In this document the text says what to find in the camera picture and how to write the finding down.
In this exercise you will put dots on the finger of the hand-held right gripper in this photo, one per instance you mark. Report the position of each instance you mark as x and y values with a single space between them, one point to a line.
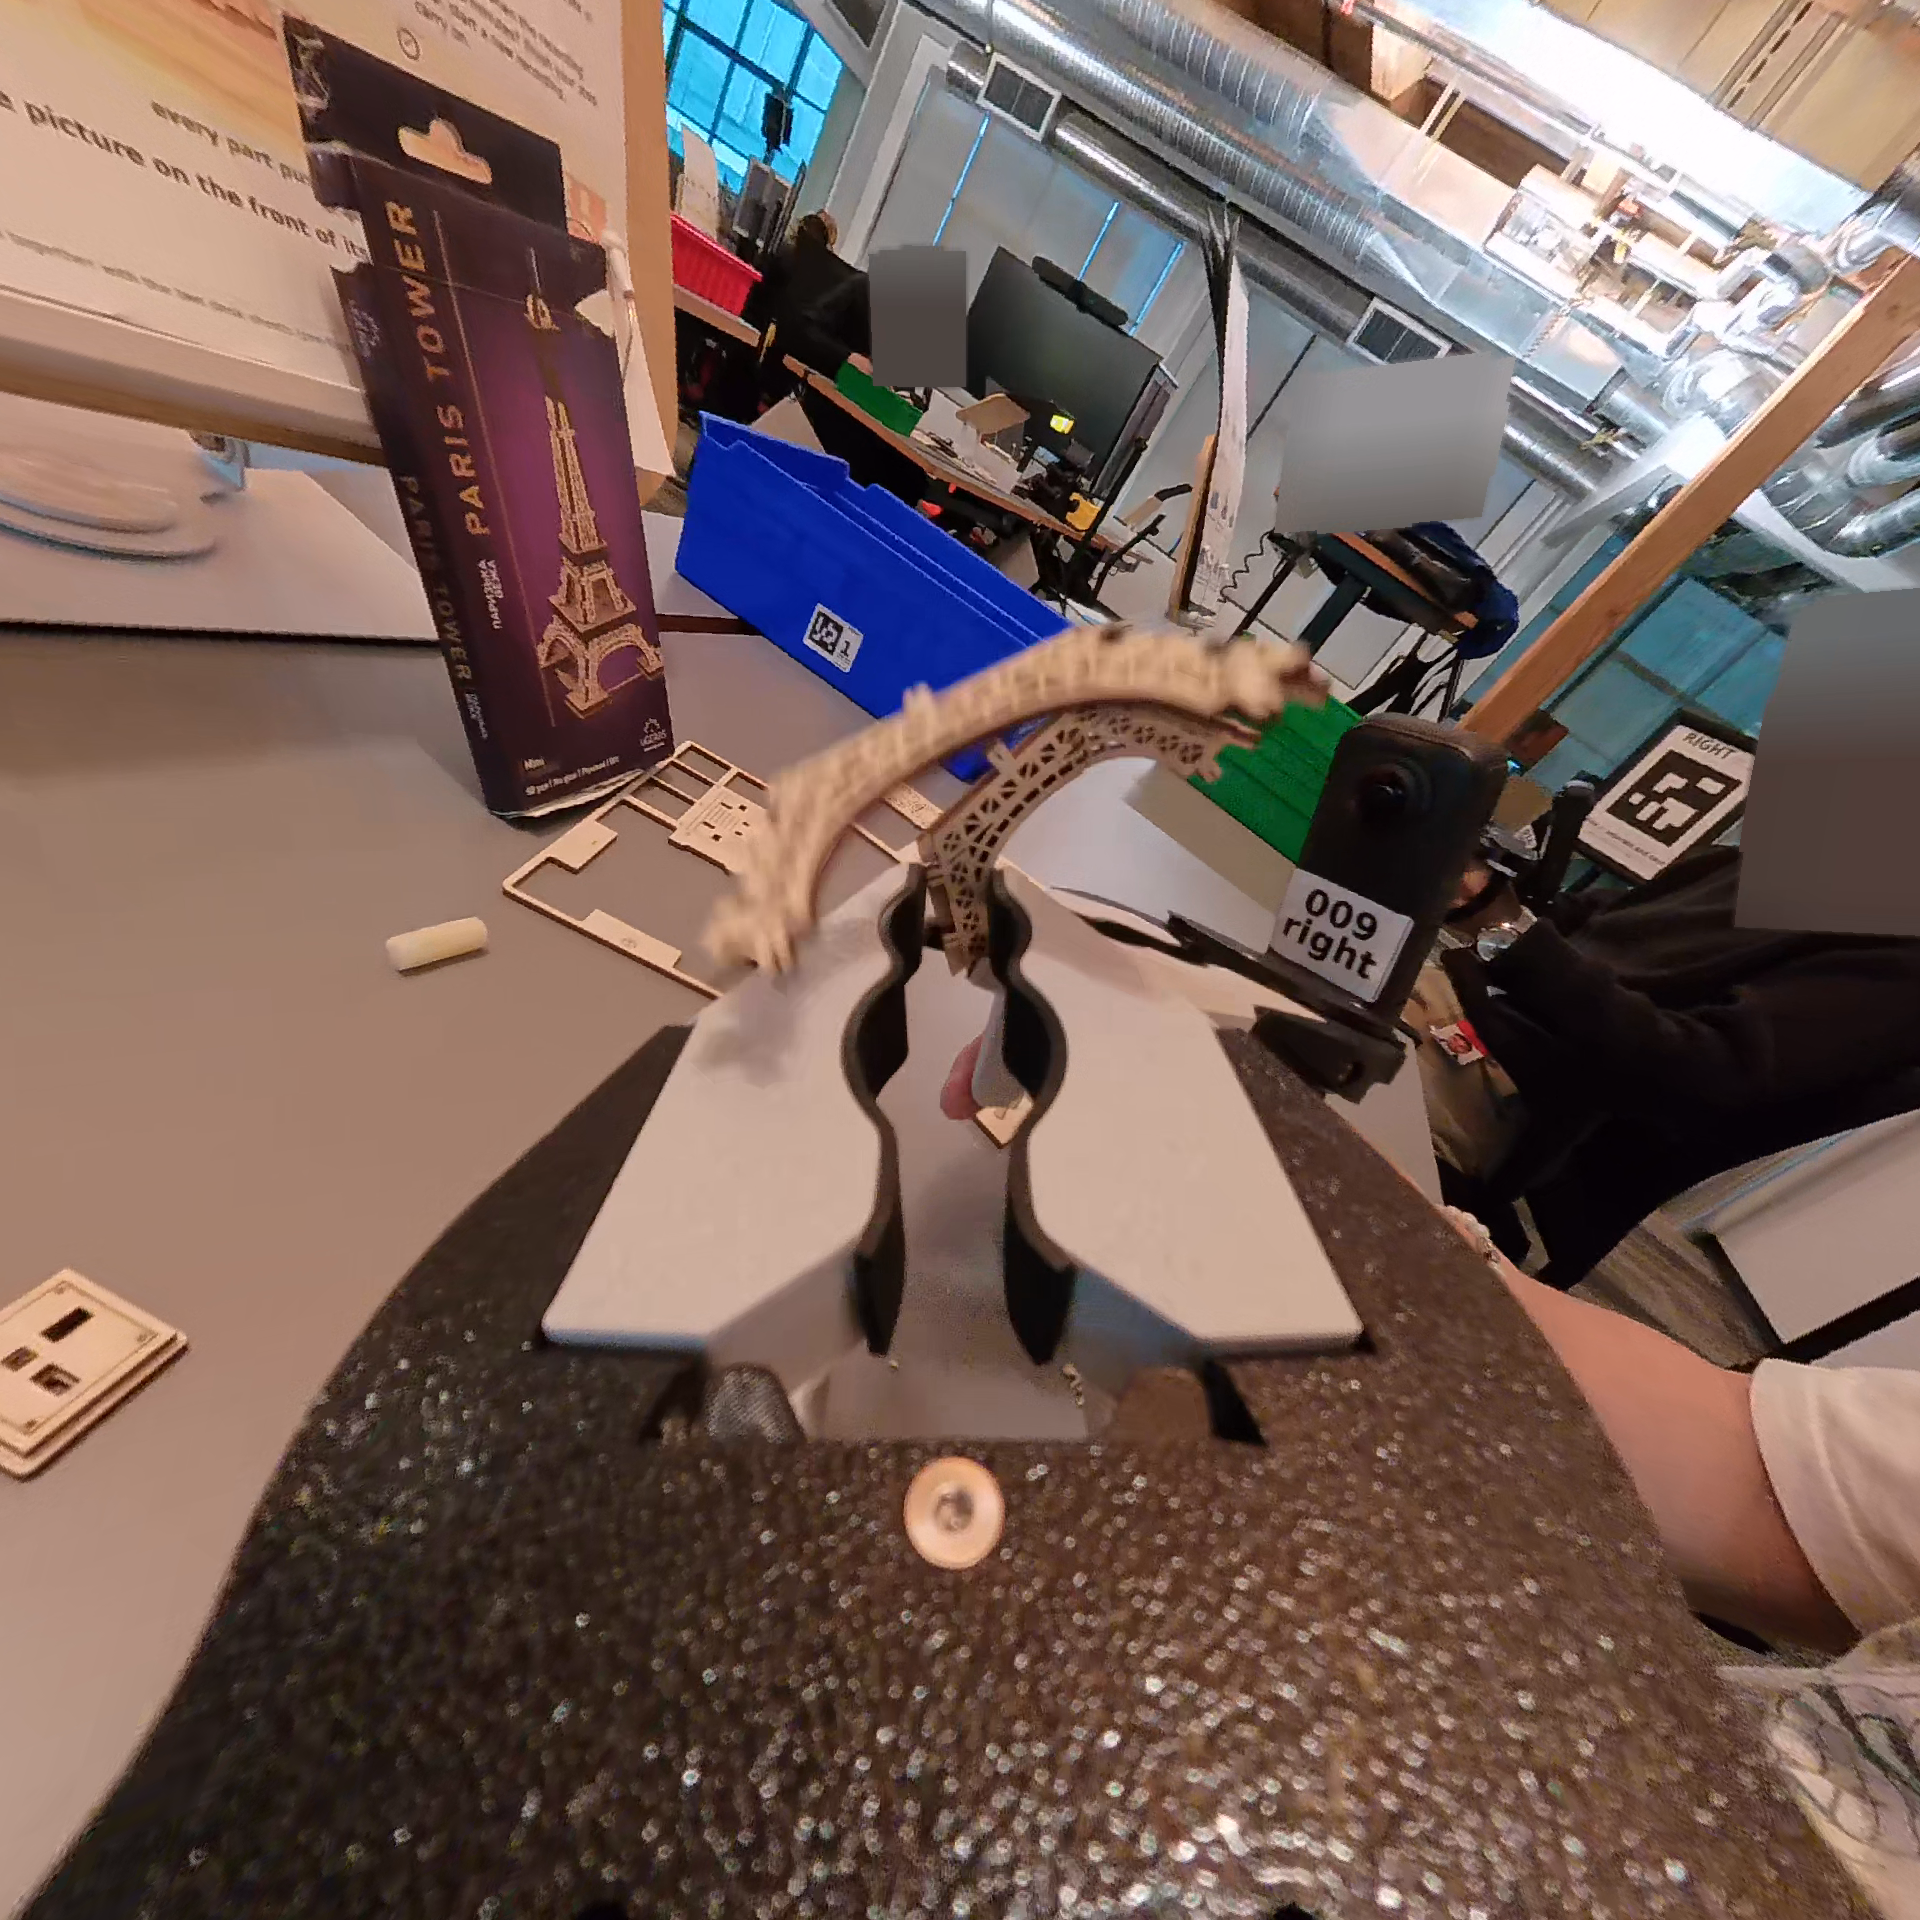
1152 946

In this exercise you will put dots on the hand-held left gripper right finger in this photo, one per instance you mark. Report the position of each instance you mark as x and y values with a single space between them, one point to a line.
1187 1198

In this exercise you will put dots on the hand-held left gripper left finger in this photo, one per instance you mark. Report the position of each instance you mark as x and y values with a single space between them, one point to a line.
719 1198

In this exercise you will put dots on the wooden tower arch assembly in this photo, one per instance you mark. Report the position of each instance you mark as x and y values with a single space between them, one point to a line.
840 789

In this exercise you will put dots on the person's right forearm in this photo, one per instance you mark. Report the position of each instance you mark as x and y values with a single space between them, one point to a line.
1650 1454

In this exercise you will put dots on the grey desk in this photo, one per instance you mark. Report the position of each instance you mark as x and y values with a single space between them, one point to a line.
225 1124

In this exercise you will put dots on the person's right hand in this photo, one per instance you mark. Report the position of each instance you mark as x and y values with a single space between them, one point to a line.
964 1083

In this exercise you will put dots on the green plastic bin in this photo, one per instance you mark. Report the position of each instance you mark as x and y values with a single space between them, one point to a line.
1275 781

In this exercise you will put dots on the black white marker sign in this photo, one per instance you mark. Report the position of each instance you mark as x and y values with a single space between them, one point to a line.
1667 804

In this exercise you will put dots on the blue backpack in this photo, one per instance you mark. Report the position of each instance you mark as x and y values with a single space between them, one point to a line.
1462 584

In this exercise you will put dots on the wide wooden part sheet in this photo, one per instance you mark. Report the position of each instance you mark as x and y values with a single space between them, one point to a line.
730 819

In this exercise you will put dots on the pale wax stick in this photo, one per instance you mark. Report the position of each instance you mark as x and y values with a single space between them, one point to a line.
436 946

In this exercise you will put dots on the white sign board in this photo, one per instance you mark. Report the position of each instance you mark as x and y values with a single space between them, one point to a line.
1220 420

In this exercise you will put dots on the blue plastic bin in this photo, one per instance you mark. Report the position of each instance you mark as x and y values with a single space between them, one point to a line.
782 555

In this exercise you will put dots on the black monitor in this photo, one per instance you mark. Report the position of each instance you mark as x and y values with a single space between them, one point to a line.
1048 361

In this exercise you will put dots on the wooden sheet with slotted plate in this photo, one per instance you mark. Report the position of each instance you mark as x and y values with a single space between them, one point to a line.
127 1336

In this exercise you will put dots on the small green bin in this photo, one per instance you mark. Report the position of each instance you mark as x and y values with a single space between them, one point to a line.
875 397

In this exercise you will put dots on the purple tower kit box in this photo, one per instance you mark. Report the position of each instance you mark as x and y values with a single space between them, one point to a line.
509 522

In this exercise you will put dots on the white printed T-shirt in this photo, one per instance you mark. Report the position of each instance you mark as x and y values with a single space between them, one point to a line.
1844 1498

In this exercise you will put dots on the red plastic bin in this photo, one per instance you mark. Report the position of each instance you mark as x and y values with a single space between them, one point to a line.
712 270

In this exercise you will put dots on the white board stand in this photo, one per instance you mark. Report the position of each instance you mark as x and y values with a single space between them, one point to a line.
104 510

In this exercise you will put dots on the window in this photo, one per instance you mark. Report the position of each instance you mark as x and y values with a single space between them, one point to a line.
734 75

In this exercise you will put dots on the printed instruction sheet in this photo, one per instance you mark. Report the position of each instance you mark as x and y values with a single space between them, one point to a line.
152 225

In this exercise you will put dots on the wooden post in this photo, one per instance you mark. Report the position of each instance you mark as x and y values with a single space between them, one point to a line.
1695 493

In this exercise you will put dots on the silver ventilation duct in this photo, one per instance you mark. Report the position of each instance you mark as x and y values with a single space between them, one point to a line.
1198 117

